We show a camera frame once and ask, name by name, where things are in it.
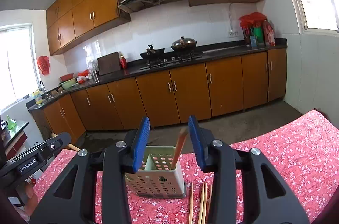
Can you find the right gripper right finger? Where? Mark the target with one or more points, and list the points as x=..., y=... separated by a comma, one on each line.
x=267, y=197

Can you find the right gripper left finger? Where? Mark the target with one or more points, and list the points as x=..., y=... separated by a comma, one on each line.
x=71, y=197

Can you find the person's left hand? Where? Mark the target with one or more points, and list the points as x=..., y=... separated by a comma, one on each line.
x=32, y=202

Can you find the green funnel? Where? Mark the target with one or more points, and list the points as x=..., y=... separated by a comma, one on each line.
x=11, y=124

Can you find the perforated utensil holder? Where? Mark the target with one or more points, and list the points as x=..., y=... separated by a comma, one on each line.
x=155, y=177

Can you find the yellow dish soap bottle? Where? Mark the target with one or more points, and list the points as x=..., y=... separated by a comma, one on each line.
x=38, y=97

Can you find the lower wooden cabinets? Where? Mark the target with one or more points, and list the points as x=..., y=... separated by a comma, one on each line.
x=218, y=83

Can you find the green basin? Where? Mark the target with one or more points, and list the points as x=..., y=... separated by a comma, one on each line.
x=68, y=84

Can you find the left window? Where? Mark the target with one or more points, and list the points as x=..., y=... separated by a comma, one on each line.
x=18, y=68

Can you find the red basin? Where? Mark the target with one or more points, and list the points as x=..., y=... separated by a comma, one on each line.
x=67, y=77

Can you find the dark wooden cutting board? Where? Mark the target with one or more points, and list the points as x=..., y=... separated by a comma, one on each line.
x=109, y=63

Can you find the small red bottle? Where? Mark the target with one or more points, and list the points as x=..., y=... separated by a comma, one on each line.
x=123, y=62

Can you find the red hanging plastic bag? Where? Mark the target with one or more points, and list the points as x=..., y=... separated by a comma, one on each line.
x=43, y=65

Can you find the black countertop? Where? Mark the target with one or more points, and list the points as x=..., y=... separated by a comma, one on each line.
x=210, y=52

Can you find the gas stove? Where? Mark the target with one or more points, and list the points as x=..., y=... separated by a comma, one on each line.
x=176, y=59

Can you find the black wok left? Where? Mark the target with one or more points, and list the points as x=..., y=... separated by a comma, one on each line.
x=152, y=54

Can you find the black lidded pot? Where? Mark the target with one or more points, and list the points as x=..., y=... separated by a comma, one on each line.
x=183, y=45

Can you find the green canister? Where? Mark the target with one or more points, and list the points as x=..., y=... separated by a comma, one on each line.
x=258, y=33

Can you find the red oil bottle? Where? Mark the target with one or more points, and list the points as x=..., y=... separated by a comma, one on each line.
x=268, y=34

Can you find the red plastic bag on bottles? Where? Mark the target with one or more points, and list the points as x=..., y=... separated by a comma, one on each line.
x=254, y=19

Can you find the wall power socket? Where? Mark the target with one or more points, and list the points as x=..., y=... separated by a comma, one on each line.
x=233, y=34

